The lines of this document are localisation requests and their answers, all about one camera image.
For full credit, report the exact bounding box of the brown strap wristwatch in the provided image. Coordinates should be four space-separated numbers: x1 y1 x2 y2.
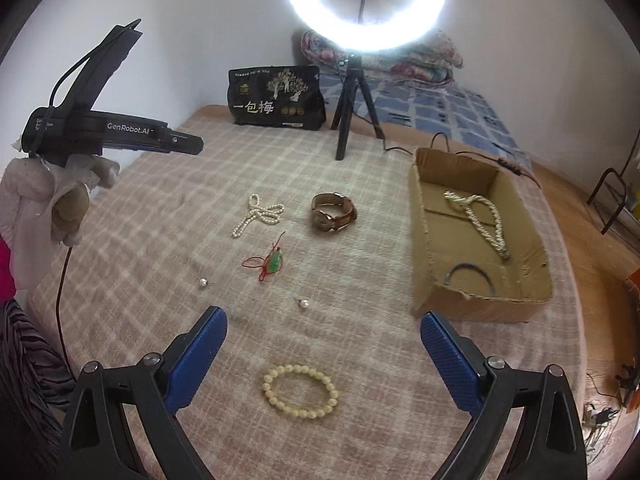
311 192 358 233

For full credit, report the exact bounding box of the floral pillow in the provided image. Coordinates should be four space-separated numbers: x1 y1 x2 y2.
300 29 463 83

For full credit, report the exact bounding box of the striped black grey clothing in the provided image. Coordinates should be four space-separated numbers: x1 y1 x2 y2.
0 300 76 480

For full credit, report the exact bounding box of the person's left hand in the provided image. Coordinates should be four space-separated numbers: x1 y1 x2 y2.
0 152 121 261

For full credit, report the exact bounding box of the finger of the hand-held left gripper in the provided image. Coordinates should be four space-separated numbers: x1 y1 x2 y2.
150 129 205 157

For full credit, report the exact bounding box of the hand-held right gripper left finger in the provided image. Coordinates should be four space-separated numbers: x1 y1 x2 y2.
56 306 229 480

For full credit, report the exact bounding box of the black tripod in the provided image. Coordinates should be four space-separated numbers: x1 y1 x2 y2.
330 54 386 162

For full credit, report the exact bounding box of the black snack bag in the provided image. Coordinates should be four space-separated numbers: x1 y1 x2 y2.
227 65 327 131

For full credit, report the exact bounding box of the cream bead bracelet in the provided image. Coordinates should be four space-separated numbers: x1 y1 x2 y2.
262 364 340 415

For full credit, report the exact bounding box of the green pendant red cord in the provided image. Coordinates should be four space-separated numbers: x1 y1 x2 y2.
242 232 287 283

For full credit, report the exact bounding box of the black metal clothes rack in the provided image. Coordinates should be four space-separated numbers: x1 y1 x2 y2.
587 167 640 236

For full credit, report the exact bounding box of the blue patterned mattress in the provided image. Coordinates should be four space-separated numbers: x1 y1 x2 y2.
317 72 533 161

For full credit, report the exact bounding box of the long twisted pearl necklace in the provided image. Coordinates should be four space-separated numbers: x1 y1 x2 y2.
444 190 512 261

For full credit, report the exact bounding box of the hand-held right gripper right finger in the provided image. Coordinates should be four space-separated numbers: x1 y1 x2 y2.
420 310 588 480

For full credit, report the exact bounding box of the floor cables bundle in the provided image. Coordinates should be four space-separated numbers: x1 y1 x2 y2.
582 362 640 441

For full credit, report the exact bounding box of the cardboard box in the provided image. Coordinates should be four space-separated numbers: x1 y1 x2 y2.
407 146 555 323

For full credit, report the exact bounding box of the short white pearl necklace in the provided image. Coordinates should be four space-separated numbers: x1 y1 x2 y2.
231 193 286 240

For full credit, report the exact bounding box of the beige plaid blanket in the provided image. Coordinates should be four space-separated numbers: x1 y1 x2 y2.
27 104 588 480

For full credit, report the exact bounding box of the dark thin bangle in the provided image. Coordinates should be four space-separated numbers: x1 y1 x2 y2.
445 262 497 298

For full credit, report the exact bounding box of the white ring light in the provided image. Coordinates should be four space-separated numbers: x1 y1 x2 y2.
282 0 446 53

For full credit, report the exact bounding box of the thin dark gripper cable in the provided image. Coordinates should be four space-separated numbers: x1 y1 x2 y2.
54 244 72 378

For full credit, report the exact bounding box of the black light cable with switch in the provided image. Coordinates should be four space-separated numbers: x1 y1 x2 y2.
381 132 543 190

